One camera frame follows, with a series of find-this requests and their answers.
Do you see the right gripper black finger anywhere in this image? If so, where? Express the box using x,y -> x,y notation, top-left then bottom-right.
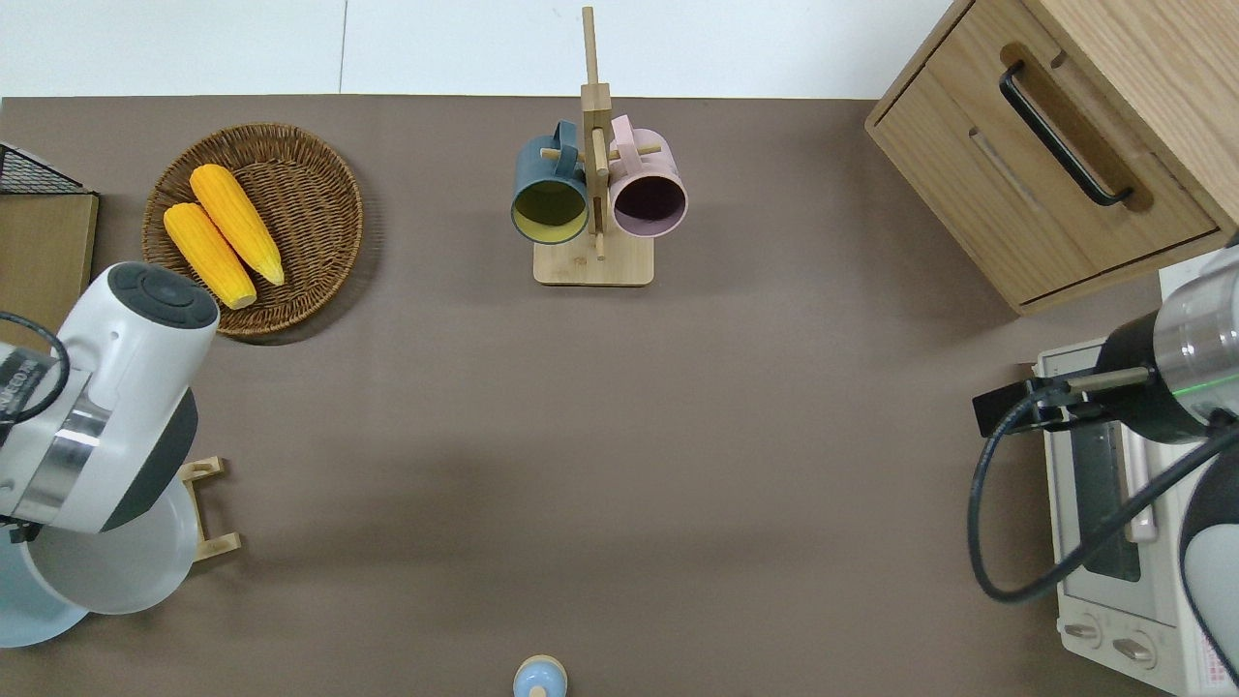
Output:
1040,379 -> 1095,431
972,379 -> 1043,439

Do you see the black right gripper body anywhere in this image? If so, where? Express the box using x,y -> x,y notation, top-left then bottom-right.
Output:
1092,310 -> 1213,448

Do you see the gray round plate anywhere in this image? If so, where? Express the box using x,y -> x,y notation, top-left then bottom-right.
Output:
19,474 -> 199,617

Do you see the wooden plate rack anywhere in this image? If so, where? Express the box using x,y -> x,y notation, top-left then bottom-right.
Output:
177,455 -> 243,564

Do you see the light blue plate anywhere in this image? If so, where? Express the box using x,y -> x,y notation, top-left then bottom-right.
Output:
0,557 -> 90,649

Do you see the white toaster oven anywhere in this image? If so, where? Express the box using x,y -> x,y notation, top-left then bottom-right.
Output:
1034,254 -> 1239,697

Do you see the wooden drawer cabinet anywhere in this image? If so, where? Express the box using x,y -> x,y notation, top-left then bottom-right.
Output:
864,0 -> 1239,317

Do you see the brown table mat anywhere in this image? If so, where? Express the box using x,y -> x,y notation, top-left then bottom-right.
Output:
0,94 -> 1239,697

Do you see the pink mug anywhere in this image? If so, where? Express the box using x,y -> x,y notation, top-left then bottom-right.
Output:
607,114 -> 689,239

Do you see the wooden mug tree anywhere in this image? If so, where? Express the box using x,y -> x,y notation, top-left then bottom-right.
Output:
533,6 -> 664,288

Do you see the dark blue mug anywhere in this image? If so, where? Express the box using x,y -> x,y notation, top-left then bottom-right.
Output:
510,120 -> 591,246

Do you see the brown wicker basket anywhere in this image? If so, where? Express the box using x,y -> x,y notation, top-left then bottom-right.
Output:
142,122 -> 365,338

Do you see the yellow corn cob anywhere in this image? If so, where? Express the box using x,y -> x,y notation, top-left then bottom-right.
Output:
189,163 -> 287,288
163,201 -> 258,311

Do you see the wooden shelf board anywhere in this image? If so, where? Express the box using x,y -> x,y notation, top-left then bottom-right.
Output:
0,192 -> 100,351

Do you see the white oven door handle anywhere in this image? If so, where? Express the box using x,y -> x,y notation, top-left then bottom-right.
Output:
1123,440 -> 1161,543

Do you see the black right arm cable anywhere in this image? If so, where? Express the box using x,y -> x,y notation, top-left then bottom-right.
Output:
968,373 -> 1239,603

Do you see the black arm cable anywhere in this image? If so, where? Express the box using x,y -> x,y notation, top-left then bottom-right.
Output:
0,310 -> 73,427
968,373 -> 1239,603

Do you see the black cabinet drawer handle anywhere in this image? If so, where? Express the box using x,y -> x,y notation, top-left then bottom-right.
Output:
999,61 -> 1135,208

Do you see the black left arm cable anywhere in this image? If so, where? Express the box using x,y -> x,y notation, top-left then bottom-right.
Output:
0,310 -> 73,427

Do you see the black wire rack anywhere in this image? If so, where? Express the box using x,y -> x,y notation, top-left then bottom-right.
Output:
0,142 -> 86,196

